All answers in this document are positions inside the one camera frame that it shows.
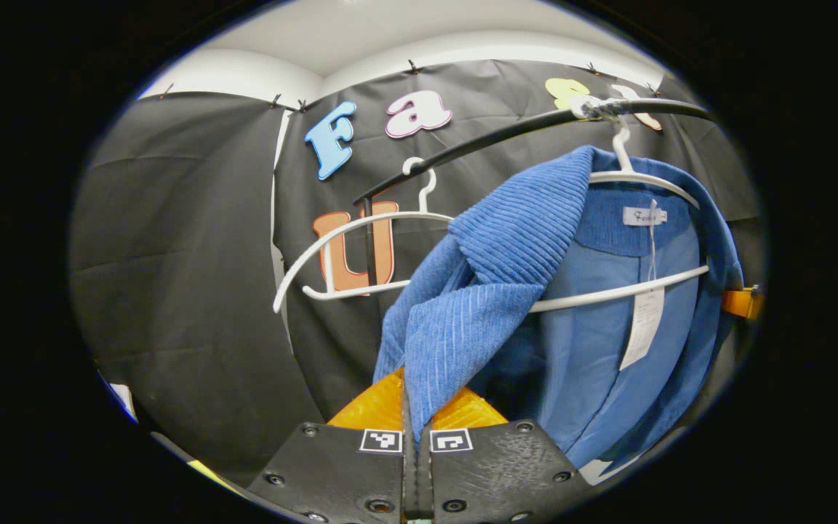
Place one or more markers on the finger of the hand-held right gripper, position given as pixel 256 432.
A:
pixel 740 303

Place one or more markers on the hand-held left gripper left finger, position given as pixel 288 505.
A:
pixel 339 473

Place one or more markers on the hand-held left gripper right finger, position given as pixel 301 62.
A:
pixel 492 473

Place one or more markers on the white clothes hanger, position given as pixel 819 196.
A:
pixel 630 177
pixel 361 220

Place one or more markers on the black clothes rack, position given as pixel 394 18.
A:
pixel 492 138

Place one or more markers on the black backdrop cloth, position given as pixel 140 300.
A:
pixel 186 255

